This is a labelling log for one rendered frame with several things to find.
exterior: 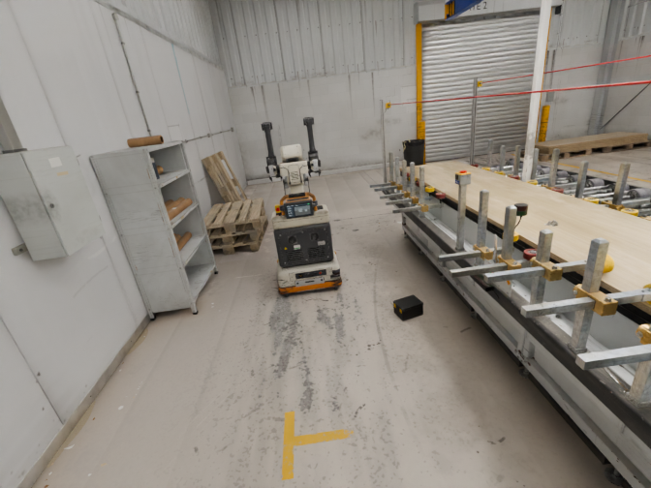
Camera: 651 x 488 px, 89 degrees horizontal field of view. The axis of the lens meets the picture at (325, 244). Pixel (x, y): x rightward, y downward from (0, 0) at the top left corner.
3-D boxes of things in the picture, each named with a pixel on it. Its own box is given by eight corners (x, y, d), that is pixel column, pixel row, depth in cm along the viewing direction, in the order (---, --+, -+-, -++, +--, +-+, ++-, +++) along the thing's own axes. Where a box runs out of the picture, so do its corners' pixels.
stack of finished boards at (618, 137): (647, 140, 766) (649, 133, 760) (548, 154, 754) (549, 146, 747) (617, 138, 837) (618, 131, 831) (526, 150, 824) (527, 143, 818)
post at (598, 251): (574, 355, 127) (600, 241, 109) (568, 350, 131) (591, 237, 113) (583, 354, 127) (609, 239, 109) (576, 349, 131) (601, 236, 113)
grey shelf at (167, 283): (150, 320, 316) (88, 156, 258) (181, 277, 399) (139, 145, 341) (197, 314, 317) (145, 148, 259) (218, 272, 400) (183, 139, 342)
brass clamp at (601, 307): (600, 317, 112) (603, 304, 110) (569, 296, 124) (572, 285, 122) (617, 314, 112) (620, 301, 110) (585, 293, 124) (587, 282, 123)
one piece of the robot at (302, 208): (319, 219, 308) (317, 199, 291) (282, 224, 306) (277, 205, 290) (318, 211, 316) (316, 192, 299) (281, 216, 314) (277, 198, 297)
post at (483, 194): (478, 269, 197) (482, 191, 179) (475, 266, 200) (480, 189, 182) (483, 268, 197) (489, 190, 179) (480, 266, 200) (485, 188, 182)
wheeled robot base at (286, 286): (343, 287, 325) (340, 264, 316) (279, 296, 322) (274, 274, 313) (334, 259, 388) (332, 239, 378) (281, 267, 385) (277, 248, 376)
